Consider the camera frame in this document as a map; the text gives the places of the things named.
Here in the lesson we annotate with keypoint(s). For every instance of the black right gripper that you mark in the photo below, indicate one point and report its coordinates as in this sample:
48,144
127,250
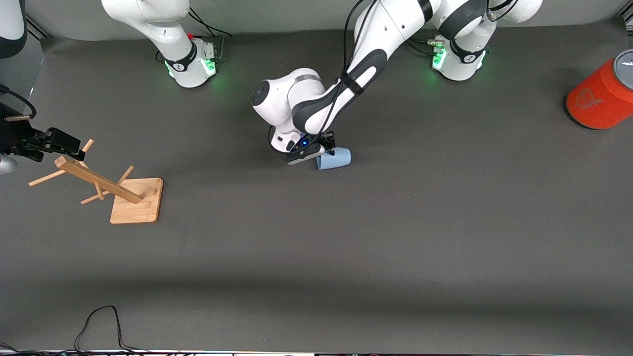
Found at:
11,134

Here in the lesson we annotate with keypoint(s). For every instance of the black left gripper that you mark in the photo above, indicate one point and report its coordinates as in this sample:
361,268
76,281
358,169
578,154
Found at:
328,140

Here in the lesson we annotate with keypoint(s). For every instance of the light blue plastic cup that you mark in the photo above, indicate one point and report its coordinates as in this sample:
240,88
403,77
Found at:
336,159

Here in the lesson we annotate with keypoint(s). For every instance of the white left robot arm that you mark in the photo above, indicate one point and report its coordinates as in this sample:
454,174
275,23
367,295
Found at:
385,29

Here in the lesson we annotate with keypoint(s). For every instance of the wooden cup rack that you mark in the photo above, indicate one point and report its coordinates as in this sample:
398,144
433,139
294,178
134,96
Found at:
133,202

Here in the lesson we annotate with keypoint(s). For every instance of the orange cylindrical can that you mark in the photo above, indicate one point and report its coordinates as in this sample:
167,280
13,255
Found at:
601,99

